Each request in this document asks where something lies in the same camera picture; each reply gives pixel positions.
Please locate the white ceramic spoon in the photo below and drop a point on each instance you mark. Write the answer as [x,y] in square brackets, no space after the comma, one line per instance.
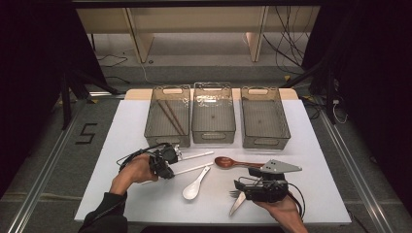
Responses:
[192,191]

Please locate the clear transparent plastic bin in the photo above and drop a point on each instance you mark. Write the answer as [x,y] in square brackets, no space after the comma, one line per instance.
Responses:
[213,113]

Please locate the metal fork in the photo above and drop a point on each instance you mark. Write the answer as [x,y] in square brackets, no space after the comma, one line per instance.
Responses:
[235,193]

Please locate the black tripod stand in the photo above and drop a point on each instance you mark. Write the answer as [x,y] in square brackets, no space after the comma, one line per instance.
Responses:
[66,103]

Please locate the aluminium floor rail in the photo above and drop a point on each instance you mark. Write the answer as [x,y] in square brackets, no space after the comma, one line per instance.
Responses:
[356,174]
[42,181]

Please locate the person's right hand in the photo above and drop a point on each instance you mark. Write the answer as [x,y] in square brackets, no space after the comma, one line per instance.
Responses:
[285,210]

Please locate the white table mat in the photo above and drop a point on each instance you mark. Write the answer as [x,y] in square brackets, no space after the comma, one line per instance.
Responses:
[181,213]

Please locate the beige wooden desk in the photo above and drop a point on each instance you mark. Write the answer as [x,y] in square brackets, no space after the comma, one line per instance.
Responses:
[194,19]

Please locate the black curtain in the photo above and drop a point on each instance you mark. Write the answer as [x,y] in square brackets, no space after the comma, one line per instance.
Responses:
[32,81]
[372,81]

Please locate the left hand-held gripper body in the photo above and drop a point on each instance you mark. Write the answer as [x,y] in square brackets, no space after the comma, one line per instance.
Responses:
[157,163]

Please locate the grey transparent plastic bin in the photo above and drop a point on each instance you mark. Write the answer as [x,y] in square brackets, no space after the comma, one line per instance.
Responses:
[264,119]
[168,119]

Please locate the metal knife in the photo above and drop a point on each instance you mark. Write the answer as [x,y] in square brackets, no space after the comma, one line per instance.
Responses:
[236,205]

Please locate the person's left hand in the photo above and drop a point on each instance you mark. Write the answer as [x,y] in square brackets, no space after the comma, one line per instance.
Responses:
[134,171]

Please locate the brown wooden chopstick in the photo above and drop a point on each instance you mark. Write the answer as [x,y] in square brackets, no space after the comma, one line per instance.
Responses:
[168,117]
[176,118]

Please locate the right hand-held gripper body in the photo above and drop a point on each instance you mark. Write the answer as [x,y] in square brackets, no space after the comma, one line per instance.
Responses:
[268,191]

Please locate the black metal stand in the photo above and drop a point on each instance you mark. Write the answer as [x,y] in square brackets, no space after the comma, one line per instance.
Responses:
[328,93]

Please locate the brown wooden spoon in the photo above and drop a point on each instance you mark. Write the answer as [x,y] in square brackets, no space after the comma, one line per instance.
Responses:
[225,162]

